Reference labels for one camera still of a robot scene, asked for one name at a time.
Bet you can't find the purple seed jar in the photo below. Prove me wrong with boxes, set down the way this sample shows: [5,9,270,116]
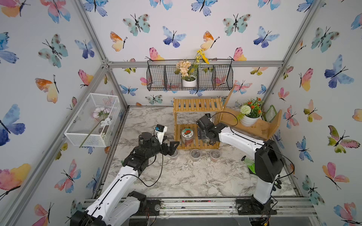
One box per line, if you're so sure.
[170,149,179,161]

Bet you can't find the tilted wooden stand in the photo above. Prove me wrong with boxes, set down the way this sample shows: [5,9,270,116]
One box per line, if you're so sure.
[217,84,282,141]

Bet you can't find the white pot orange flowers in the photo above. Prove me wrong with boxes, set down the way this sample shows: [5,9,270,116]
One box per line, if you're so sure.
[237,98,264,127]

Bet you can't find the left strawberry lid jar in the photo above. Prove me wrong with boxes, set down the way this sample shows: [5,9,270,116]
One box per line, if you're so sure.
[181,128,194,146]

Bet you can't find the two-tier wooden slat shelf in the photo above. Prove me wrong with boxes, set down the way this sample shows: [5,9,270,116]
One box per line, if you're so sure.
[173,97,224,151]

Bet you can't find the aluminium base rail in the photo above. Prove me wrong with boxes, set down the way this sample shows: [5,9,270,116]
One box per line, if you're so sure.
[79,197,319,226]

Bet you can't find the black wire wall basket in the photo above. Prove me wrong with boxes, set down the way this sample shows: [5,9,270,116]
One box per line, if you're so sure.
[143,59,234,91]

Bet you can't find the dark seed jar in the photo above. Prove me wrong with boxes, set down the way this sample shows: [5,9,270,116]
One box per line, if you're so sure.
[190,149,202,162]

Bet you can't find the green garden shovel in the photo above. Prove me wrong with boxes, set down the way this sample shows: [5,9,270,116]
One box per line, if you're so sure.
[241,156,256,175]

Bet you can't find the white mesh wall basket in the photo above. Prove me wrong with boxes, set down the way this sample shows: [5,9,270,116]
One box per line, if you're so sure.
[64,93,120,147]

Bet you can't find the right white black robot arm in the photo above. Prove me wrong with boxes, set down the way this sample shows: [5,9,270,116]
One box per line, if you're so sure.
[196,115,284,216]

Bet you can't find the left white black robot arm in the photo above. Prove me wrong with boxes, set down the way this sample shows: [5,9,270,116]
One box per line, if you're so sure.
[70,132,180,226]

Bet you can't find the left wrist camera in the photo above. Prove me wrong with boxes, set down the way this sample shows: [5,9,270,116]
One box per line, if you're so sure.
[155,124,167,145]

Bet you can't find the red seed jar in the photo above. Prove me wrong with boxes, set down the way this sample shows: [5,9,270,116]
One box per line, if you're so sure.
[209,149,222,162]

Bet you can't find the pink white artificial flower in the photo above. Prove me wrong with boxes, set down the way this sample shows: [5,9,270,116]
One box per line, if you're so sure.
[79,107,112,148]

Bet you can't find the white pot beige yellow flowers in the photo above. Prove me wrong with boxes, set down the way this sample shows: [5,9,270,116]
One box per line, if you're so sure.
[174,48,209,88]

